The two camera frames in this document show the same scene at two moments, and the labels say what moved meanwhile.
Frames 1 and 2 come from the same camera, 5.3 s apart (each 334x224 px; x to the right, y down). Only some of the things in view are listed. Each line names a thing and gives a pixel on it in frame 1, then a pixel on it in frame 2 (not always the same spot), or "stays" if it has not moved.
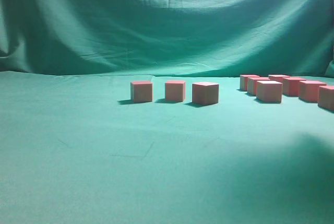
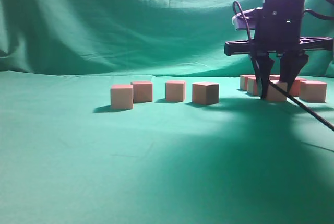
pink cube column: x=252 y=84 stays
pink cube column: x=205 y=93 stays
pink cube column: x=325 y=97 to x=121 y=96
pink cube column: x=308 y=91 stays
